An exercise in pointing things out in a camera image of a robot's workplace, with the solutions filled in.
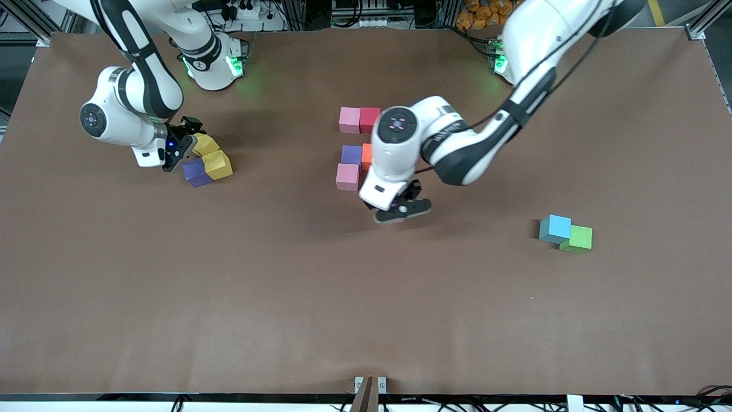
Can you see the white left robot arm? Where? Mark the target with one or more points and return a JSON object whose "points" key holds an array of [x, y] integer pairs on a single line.
{"points": [[543, 34]]}

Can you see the brown tapered post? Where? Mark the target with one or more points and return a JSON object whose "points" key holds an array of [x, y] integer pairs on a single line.
{"points": [[366, 400]]}

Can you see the red foam cube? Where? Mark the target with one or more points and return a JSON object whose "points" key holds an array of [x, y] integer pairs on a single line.
{"points": [[367, 117]]}

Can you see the bag of orange fruit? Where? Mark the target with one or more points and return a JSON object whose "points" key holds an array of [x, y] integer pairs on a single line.
{"points": [[477, 14]]}

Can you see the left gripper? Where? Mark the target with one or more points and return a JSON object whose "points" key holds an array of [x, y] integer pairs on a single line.
{"points": [[412, 191]]}

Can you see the white edge bracket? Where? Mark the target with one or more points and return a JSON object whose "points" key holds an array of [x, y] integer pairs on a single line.
{"points": [[575, 403]]}

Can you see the long white power strip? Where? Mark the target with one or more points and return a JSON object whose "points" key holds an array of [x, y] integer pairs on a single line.
{"points": [[366, 23]]}

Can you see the blue foam cube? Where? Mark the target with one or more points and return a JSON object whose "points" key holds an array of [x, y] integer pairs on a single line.
{"points": [[556, 228]]}

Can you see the yellow foam cube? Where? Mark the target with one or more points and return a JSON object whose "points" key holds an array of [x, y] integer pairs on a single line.
{"points": [[218, 166], [207, 146]]}

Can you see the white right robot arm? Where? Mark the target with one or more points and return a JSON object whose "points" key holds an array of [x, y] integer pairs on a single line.
{"points": [[211, 71]]}

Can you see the purple foam cube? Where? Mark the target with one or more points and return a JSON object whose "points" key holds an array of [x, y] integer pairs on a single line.
{"points": [[351, 155], [195, 173]]}

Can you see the pink foam cube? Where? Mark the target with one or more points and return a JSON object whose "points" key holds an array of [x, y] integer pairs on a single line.
{"points": [[349, 120], [347, 177]]}

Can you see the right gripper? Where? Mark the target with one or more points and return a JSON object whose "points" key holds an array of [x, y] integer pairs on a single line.
{"points": [[187, 130]]}

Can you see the green foam cube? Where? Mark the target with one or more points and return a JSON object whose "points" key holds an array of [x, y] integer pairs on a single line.
{"points": [[579, 240]]}

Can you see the orange foam cube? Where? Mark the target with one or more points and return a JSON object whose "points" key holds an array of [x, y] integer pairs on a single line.
{"points": [[366, 157]]}

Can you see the grey metal bracket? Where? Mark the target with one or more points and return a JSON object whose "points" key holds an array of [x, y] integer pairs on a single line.
{"points": [[358, 386]]}

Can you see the white power strip with plugs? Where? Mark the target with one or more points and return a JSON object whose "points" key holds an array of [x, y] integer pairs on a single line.
{"points": [[251, 12]]}

